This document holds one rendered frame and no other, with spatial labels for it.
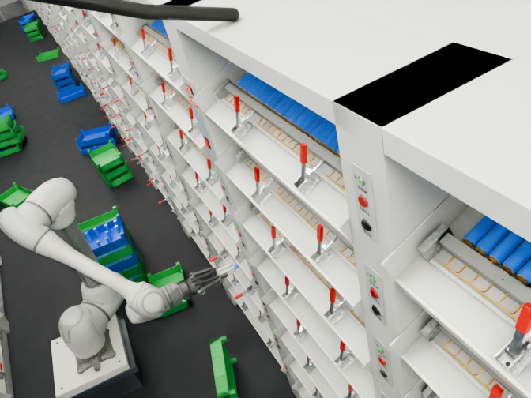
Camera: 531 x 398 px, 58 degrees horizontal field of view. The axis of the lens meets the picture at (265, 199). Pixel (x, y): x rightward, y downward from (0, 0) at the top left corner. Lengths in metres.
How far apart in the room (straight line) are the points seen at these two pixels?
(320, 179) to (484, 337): 0.38
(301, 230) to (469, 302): 0.49
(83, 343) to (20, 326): 0.99
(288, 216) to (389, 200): 0.52
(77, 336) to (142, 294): 0.65
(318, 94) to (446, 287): 0.30
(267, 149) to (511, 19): 0.49
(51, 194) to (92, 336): 0.69
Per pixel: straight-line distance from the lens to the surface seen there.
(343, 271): 0.97
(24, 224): 1.98
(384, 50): 0.72
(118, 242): 2.83
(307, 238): 1.04
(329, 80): 0.66
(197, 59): 1.18
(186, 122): 1.62
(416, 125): 0.54
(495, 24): 0.77
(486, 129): 0.54
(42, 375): 2.96
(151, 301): 1.72
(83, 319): 2.31
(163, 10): 0.91
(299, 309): 1.42
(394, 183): 0.60
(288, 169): 0.92
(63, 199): 2.06
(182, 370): 2.56
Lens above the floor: 2.02
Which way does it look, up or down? 38 degrees down
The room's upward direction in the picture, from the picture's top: 16 degrees counter-clockwise
